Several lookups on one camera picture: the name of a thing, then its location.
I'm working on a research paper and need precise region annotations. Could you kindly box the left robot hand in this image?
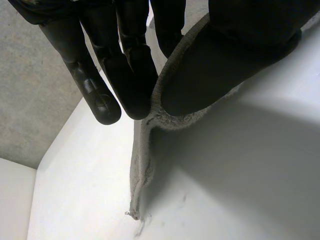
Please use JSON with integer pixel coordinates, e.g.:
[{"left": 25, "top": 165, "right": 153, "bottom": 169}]
[{"left": 6, "top": 0, "right": 320, "bottom": 125}]

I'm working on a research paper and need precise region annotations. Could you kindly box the grey towel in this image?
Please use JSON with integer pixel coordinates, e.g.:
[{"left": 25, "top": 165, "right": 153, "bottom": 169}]
[{"left": 124, "top": 12, "right": 320, "bottom": 221}]

